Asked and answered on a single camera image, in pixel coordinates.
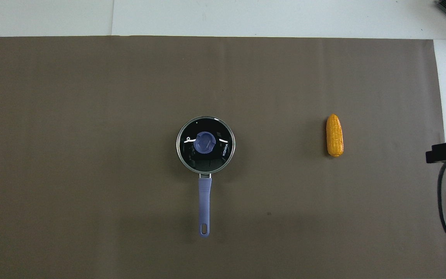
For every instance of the yellow corn cob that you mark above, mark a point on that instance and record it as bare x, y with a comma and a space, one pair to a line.
334, 135

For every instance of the glass lid with blue knob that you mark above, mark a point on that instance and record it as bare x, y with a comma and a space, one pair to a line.
204, 142

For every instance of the brown table mat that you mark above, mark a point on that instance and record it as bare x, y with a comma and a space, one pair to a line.
91, 116

